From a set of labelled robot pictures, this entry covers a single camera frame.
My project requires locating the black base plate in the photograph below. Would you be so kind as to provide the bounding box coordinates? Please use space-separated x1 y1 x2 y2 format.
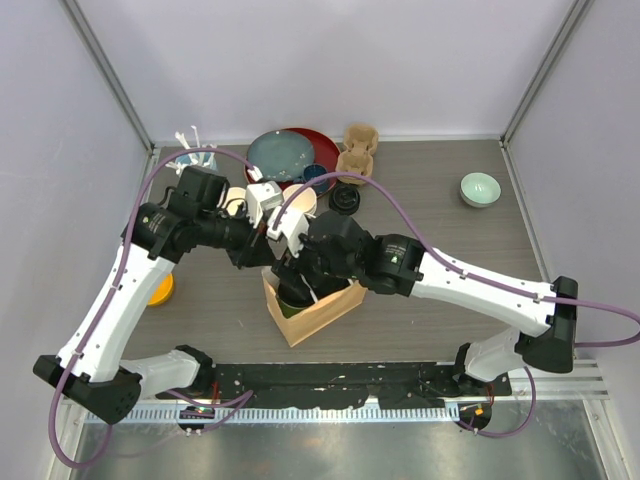
154 360 514 409

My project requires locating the brown paper bag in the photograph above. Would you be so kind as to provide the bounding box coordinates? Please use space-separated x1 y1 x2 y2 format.
261 267 366 347

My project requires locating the purple cable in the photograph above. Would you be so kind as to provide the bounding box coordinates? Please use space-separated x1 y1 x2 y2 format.
272 172 640 441
49 147 264 469

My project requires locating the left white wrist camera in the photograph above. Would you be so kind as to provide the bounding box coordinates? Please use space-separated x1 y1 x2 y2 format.
245 181 284 228

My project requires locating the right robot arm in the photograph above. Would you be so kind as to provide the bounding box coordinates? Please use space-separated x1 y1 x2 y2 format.
267 208 578 395

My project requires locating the green paper cup stack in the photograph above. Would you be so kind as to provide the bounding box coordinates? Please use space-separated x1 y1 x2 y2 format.
283 184 317 215

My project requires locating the aluminium frame rail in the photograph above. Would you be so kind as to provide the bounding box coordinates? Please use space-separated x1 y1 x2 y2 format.
62 358 611 404

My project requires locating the pale green ceramic bowl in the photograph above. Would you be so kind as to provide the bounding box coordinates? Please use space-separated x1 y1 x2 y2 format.
460 172 502 208

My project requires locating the brown paper cup stack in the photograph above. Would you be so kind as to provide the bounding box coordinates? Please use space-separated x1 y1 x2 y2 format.
224 187 246 216

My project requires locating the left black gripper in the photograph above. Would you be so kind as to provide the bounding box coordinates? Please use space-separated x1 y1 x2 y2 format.
198 202 276 270

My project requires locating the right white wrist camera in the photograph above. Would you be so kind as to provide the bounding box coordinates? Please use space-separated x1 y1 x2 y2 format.
266 206 309 258

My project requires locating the orange round dish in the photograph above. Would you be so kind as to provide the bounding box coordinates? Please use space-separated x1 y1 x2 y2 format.
148 273 175 307

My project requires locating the red round tray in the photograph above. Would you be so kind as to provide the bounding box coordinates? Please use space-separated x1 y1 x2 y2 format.
275 127 340 190

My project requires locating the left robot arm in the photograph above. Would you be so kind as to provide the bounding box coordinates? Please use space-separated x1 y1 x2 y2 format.
33 166 283 425

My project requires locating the small dark blue bowl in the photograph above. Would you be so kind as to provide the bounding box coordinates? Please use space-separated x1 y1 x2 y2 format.
302 163 332 196

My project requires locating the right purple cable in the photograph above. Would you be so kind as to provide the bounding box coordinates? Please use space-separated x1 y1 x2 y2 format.
272 172 640 441

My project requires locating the black cup lid stack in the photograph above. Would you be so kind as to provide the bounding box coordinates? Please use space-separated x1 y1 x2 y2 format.
329 183 361 215

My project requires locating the single green paper cup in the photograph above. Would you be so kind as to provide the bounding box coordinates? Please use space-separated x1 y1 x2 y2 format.
278 299 301 318

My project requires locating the blue-grey ceramic plate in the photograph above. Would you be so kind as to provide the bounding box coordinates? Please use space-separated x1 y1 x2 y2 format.
247 130 315 182

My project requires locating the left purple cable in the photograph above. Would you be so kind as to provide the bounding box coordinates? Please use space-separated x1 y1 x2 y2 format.
49 147 264 469

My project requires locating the cardboard cup carrier stack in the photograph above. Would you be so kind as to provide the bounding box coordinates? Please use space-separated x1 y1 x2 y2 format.
335 123 379 178

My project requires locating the white slotted cable duct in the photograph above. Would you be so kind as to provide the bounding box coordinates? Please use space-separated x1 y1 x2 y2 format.
84 404 461 425

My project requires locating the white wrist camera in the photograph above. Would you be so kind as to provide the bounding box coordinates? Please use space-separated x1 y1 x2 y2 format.
245 181 284 228
266 206 309 258

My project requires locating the light blue cylinder holder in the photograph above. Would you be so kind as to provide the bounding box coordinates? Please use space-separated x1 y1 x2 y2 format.
173 152 217 175

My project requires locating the white wrapped stirrer bundle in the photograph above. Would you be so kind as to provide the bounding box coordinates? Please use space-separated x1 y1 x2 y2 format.
166 125 214 177

